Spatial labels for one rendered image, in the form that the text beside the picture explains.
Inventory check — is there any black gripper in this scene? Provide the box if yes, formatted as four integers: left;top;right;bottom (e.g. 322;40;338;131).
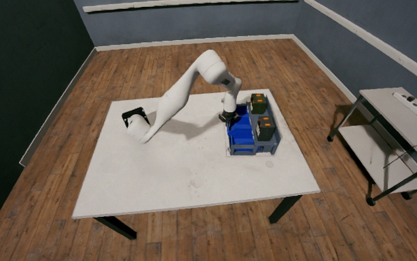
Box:
219;110;239;127

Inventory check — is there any grey metal shelf rack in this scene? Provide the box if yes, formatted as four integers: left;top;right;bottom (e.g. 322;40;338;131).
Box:
228;95;281;156

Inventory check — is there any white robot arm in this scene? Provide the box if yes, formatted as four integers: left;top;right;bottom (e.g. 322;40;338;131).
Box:
127;50;242;144

